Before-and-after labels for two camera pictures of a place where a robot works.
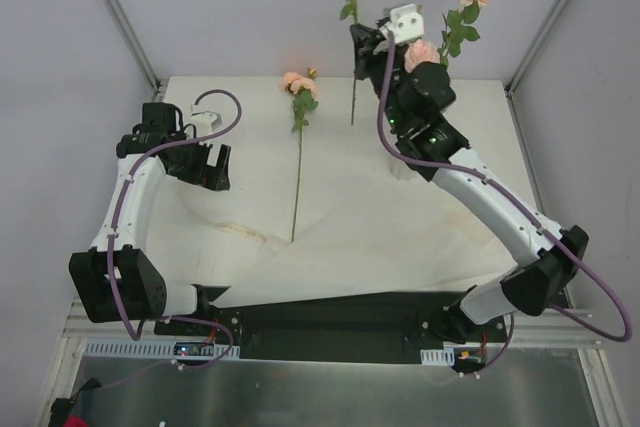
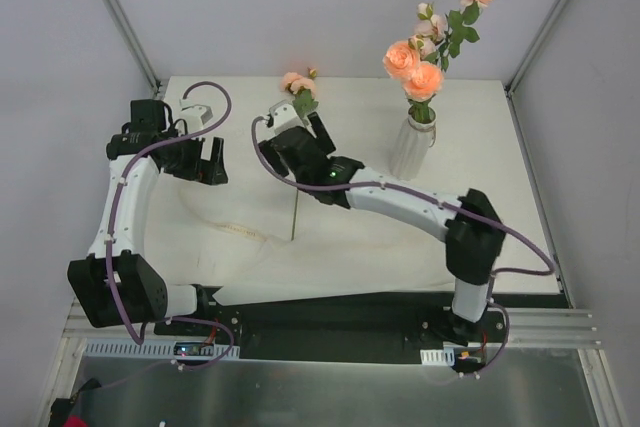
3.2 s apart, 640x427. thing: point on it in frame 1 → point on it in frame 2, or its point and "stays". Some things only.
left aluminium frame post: x=119 y=11 stays
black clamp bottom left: x=62 y=407 stays
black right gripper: x=364 y=48 → x=293 y=138
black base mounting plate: x=376 y=328 stays
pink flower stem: x=418 y=52 → x=430 y=30
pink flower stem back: x=303 y=91 stays
